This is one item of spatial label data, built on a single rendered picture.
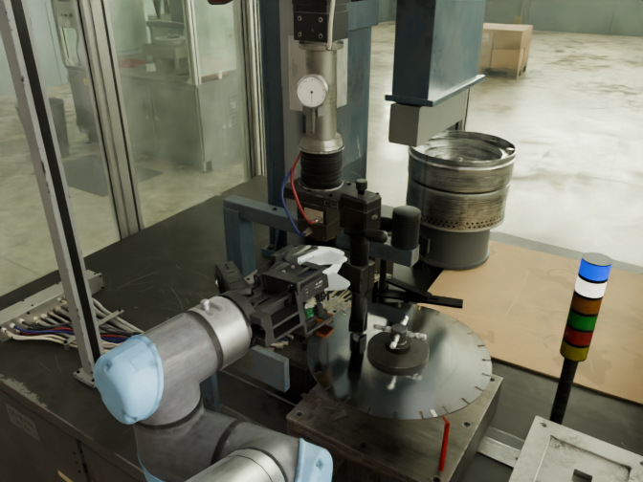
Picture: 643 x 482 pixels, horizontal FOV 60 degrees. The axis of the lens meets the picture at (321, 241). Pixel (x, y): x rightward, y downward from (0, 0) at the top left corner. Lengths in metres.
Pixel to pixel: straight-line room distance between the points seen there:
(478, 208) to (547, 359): 0.45
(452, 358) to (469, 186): 0.64
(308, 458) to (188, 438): 0.13
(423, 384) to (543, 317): 0.66
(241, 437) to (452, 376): 0.49
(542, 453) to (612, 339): 0.63
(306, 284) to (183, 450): 0.22
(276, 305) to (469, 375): 0.46
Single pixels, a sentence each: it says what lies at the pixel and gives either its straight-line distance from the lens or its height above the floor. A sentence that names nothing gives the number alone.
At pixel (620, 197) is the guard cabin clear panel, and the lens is 1.95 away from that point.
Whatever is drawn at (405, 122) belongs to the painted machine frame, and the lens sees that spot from 1.21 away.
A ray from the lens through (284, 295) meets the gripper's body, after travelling 0.66.
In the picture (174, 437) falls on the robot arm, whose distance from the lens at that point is 0.63.
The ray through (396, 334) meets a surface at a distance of 1.00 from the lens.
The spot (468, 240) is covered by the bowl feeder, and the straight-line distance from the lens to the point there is 1.68.
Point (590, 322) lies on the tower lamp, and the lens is 1.04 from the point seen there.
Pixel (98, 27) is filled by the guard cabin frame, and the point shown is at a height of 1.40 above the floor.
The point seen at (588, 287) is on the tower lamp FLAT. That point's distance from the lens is 1.00.
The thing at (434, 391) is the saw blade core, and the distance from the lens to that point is 0.98.
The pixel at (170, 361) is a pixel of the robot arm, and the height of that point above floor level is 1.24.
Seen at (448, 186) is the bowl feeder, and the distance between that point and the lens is 1.57.
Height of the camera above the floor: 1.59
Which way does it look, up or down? 27 degrees down
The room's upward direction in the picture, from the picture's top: straight up
